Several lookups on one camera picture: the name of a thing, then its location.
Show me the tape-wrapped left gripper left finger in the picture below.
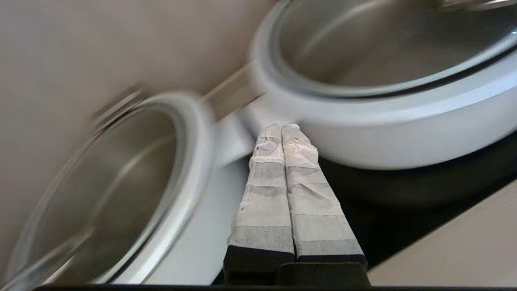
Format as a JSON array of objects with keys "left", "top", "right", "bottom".
[{"left": 224, "top": 123, "right": 296, "bottom": 284}]

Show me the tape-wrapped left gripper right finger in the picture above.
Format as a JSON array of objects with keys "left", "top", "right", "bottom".
[{"left": 282, "top": 124, "right": 368, "bottom": 267}]

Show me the black glass cooktop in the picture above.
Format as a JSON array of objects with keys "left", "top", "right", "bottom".
[{"left": 212, "top": 133, "right": 517, "bottom": 285}]

